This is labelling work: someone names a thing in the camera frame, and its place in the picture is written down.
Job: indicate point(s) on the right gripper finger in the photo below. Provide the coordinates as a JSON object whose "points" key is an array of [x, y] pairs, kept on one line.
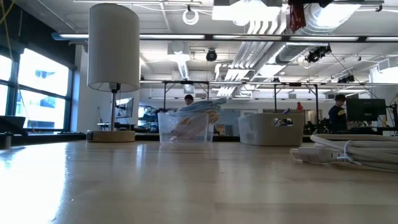
{"points": [[321, 2]]}

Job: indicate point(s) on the person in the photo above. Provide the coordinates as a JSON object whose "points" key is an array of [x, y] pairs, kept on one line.
{"points": [[337, 116], [299, 106], [188, 99]]}

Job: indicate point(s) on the black computer monitor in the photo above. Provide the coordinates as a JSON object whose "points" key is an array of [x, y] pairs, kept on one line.
{"points": [[365, 109]]}

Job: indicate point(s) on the white plastic bin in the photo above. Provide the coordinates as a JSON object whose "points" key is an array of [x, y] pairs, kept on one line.
{"points": [[258, 133]]}

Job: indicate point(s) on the clear plastic bin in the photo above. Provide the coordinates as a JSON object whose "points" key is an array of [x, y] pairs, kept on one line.
{"points": [[164, 130]]}

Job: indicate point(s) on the white table lamp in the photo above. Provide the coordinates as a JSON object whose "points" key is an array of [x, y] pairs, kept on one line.
{"points": [[113, 46]]}

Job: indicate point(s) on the black flat device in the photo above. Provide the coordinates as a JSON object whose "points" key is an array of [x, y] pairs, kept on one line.
{"points": [[11, 124]]}

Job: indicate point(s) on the black metal stand frame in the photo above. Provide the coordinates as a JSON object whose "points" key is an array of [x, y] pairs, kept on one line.
{"points": [[316, 102], [164, 99]]}

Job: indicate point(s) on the black horizontal frame bar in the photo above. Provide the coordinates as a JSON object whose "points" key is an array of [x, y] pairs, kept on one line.
{"points": [[208, 37]]}

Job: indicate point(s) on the black overhead camera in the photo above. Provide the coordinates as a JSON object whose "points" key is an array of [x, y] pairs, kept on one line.
{"points": [[211, 55]]}

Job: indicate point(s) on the wall-mounted screen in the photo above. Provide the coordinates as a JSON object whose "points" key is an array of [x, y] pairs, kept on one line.
{"points": [[125, 107]]}

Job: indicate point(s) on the silver metal post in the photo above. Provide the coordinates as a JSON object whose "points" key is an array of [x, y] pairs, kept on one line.
{"points": [[7, 141]]}

